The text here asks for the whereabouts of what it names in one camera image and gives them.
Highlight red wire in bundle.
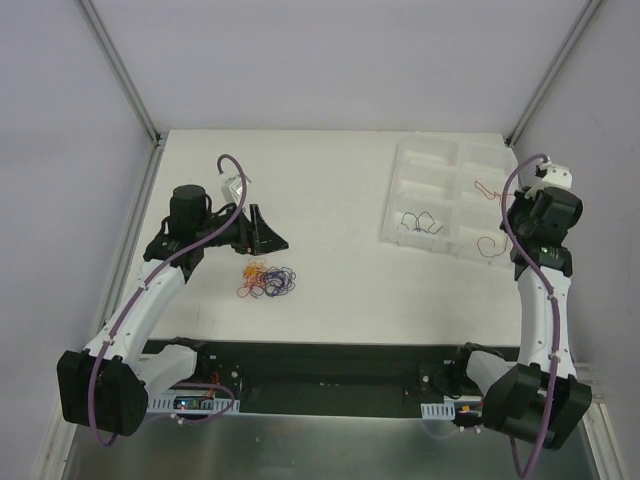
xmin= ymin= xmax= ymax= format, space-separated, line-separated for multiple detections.
xmin=235 ymin=277 xmax=268 ymax=302

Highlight orange wire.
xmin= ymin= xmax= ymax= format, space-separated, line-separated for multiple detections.
xmin=473 ymin=179 xmax=509 ymax=259

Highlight aluminium right corner post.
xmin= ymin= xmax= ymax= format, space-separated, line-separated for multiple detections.
xmin=505 ymin=0 xmax=606 ymax=148

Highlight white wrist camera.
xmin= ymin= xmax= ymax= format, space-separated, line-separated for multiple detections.
xmin=525 ymin=161 xmax=573 ymax=199
xmin=220 ymin=174 xmax=243 ymax=205

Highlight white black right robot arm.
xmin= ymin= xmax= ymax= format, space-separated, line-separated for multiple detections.
xmin=450 ymin=187 xmax=592 ymax=450

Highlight aluminium corner post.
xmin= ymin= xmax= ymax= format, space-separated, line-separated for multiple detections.
xmin=74 ymin=0 xmax=168 ymax=147
xmin=505 ymin=0 xmax=606 ymax=148

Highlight white cable duct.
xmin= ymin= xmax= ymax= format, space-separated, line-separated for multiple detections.
xmin=420 ymin=402 xmax=456 ymax=421
xmin=147 ymin=395 xmax=240 ymax=415

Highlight right white cable duct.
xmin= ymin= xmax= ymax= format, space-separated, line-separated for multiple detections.
xmin=420 ymin=402 xmax=456 ymax=421

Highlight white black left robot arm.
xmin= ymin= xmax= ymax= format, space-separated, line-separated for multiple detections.
xmin=56 ymin=184 xmax=289 ymax=436

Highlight aluminium left corner post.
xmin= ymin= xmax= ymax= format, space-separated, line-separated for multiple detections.
xmin=74 ymin=0 xmax=168 ymax=147

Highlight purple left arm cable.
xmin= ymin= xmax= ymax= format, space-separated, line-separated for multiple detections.
xmin=89 ymin=154 xmax=251 ymax=448

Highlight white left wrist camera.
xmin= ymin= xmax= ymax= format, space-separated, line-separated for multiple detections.
xmin=220 ymin=174 xmax=243 ymax=205

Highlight aluminium frame rail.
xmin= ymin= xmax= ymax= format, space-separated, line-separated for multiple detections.
xmin=575 ymin=363 xmax=604 ymax=404

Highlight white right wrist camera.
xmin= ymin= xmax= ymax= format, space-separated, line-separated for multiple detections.
xmin=525 ymin=161 xmax=573 ymax=199

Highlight white compartment tray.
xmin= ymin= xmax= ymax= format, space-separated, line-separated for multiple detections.
xmin=381 ymin=135 xmax=517 ymax=268

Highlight left white cable duct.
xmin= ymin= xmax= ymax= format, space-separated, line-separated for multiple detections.
xmin=147 ymin=395 xmax=240 ymax=415

